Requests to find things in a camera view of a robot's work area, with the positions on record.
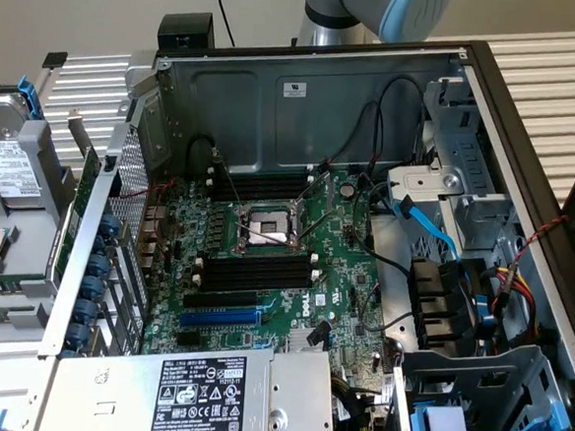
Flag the RAM slot white latches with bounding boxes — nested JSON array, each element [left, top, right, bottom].
[[205, 173, 316, 203], [191, 260, 323, 293], [206, 157, 317, 188], [192, 242, 321, 274]]

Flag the CPU socket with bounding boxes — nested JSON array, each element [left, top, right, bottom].
[[227, 194, 314, 263]]

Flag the thin metal locking lever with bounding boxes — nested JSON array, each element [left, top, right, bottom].
[[297, 209, 334, 244], [210, 154, 249, 214]]

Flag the green motherboard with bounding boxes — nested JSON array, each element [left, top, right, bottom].
[[138, 152, 413, 377]]

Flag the long black expansion slot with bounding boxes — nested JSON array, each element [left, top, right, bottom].
[[181, 286, 259, 314]]

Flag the open metal PC case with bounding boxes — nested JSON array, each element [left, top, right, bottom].
[[32, 10, 575, 431]]

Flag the blue expansion slot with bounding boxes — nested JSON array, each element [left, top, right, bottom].
[[178, 304, 262, 333]]

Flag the silver chipset heatsink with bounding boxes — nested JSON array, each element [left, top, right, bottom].
[[286, 323, 333, 356]]

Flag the black fan shroud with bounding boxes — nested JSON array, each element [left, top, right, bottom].
[[402, 256, 485, 361]]

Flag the silver disk bay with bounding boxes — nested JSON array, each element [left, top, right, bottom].
[[381, 72, 533, 258]]

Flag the green graphics card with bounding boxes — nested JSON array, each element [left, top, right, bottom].
[[50, 105, 109, 290]]

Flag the black box device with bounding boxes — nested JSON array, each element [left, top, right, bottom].
[[156, 9, 219, 59]]

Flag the silver power supply black label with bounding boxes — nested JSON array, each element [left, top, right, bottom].
[[47, 332, 342, 431]]

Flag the grey parts rack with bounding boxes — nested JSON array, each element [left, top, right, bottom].
[[0, 105, 82, 351]]

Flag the blue disk tray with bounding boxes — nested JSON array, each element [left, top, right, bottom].
[[409, 387, 575, 431]]

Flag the grey disk bay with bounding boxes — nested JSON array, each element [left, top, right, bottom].
[[390, 335, 575, 431]]

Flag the silver hard disk white label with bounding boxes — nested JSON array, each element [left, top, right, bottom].
[[0, 90, 51, 213]]

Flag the thick black wire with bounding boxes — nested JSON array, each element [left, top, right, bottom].
[[348, 173, 419, 280]]

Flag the black looped cable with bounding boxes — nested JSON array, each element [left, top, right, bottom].
[[185, 132, 224, 173]]

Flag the thin black wire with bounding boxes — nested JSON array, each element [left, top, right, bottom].
[[366, 72, 430, 181]]

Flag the black wire plug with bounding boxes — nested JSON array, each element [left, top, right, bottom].
[[307, 320, 334, 348]]

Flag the thin red wire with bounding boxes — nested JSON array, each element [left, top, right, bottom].
[[115, 172, 177, 258]]

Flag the blue SATA wire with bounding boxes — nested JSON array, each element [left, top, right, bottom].
[[390, 193, 468, 264]]

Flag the black yellow wire bundle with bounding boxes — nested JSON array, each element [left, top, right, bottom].
[[327, 373, 396, 431]]

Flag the yellow red power wire bundle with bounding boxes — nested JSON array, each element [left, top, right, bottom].
[[490, 267, 547, 345]]

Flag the red black twisted wire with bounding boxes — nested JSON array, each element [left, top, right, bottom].
[[490, 209, 571, 320]]

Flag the blue disk carrier bracket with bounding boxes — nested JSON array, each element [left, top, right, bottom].
[[15, 75, 48, 122]]

